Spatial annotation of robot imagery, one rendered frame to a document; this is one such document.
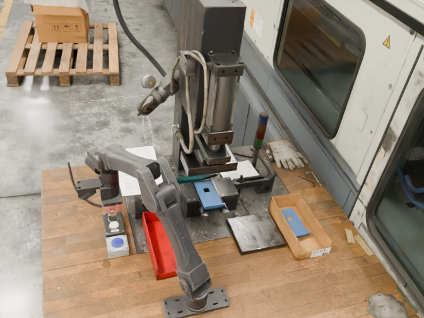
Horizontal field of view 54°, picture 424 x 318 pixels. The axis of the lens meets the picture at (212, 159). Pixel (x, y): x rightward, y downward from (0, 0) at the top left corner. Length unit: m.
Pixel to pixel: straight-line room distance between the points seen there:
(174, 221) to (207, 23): 0.57
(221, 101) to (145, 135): 2.24
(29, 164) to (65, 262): 1.90
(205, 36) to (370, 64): 0.70
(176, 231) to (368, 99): 0.93
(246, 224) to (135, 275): 0.44
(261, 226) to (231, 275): 0.24
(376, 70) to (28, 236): 2.13
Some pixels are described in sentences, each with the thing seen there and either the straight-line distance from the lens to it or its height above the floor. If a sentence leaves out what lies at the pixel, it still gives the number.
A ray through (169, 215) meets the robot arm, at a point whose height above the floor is 1.21.
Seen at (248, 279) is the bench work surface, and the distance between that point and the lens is 1.44.
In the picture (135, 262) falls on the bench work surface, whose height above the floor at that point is 0.90.
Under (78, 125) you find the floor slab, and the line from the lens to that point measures 3.65.
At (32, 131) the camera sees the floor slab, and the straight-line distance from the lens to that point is 3.64.
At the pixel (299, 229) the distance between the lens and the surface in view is 1.61.
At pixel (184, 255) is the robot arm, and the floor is 1.10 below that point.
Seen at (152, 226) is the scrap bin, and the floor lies 0.91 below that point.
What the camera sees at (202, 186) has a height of 0.99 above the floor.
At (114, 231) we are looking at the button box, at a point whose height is 0.93.
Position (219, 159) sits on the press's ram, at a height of 1.17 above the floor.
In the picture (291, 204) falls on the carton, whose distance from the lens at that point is 1.69.
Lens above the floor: 2.05
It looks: 39 degrees down
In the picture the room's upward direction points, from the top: 7 degrees clockwise
